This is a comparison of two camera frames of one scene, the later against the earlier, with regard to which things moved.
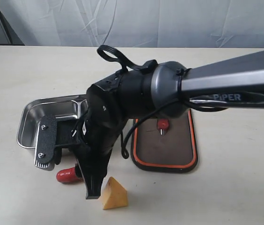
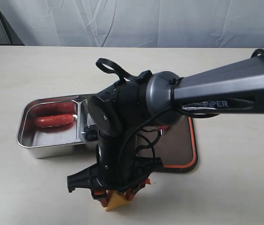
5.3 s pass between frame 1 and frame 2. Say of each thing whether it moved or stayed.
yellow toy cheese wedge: stayed
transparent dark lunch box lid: stayed
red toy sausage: moved
